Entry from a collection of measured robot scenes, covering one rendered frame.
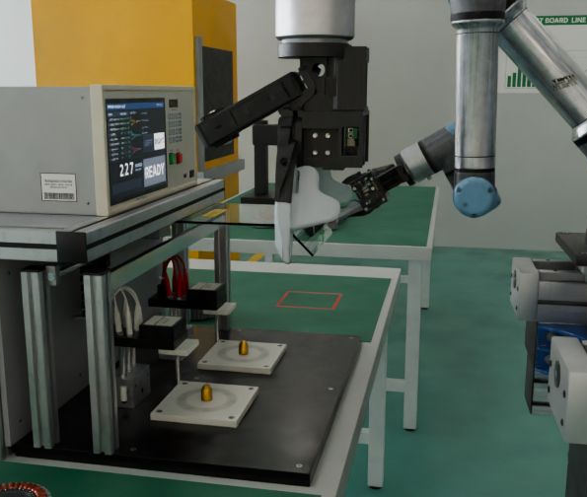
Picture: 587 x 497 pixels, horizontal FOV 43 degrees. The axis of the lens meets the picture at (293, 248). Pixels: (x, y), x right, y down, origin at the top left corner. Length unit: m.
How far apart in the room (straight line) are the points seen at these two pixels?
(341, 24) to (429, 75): 5.79
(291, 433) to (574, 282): 0.57
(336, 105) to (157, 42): 4.31
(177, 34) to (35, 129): 3.73
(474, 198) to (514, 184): 5.16
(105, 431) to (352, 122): 0.68
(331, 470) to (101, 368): 0.38
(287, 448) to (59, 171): 0.57
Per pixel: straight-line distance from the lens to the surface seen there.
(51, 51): 5.32
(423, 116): 6.51
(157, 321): 1.32
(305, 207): 0.69
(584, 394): 0.95
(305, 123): 0.71
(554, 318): 1.44
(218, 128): 0.74
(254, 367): 1.49
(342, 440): 1.28
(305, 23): 0.71
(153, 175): 1.40
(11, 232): 1.15
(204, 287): 1.54
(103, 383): 1.17
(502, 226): 6.61
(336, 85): 0.72
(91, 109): 1.22
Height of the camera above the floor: 1.31
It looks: 12 degrees down
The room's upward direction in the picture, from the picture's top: straight up
